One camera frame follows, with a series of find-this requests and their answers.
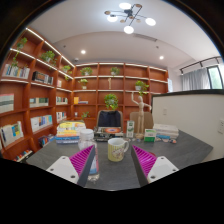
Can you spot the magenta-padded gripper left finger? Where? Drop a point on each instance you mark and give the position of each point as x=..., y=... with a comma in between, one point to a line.
x=63, y=168

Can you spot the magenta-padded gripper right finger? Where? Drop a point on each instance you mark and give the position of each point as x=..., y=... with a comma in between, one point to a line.
x=160, y=168

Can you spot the clear plastic water bottle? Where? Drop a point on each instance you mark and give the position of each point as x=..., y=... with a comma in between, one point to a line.
x=86, y=140

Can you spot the small colourful badge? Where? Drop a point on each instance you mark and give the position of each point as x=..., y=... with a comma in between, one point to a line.
x=172, y=141

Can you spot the green and white box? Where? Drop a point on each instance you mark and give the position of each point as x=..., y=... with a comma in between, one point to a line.
x=150, y=135

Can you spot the stack of colourful books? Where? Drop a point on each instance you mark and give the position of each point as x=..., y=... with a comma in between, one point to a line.
x=69, y=131

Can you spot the stack of white books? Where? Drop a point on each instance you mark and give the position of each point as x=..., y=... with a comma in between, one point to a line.
x=166, y=130

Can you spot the yellow striped ceramic mug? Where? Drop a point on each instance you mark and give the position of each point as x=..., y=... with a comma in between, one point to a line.
x=116, y=150

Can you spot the green and white carton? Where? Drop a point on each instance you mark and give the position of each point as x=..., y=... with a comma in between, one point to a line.
x=130, y=129

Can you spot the light wooden chair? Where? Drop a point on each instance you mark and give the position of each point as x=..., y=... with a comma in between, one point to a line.
x=148, y=120

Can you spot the stack of dark books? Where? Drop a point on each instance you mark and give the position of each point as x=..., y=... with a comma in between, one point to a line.
x=108, y=131

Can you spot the wooden artist mannequin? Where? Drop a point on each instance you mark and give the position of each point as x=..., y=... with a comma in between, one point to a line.
x=141, y=110

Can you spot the dark office chair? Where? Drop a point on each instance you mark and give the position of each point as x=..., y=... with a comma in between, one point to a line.
x=109, y=118

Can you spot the orange wooden shelf unit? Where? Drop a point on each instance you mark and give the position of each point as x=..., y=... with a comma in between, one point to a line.
x=40, y=100

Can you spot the grey curtain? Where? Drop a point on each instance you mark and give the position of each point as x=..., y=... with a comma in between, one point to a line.
x=196, y=79

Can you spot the window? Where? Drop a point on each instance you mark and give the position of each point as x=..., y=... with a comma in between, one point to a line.
x=215, y=77

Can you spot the round recessed ceiling light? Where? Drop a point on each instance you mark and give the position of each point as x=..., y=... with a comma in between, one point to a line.
x=161, y=57
x=83, y=52

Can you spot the ceiling air vent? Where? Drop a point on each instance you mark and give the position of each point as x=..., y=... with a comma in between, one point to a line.
x=145, y=37

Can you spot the branched ceiling lamp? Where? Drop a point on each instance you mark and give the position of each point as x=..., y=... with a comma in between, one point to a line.
x=128, y=15

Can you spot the small white wall plate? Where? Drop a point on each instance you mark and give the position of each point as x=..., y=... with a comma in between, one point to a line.
x=164, y=111

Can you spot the white wall socket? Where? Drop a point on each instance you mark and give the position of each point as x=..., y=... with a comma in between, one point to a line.
x=221, y=126

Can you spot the black ceiling track rail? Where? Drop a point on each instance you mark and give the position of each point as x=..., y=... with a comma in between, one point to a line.
x=200, y=62

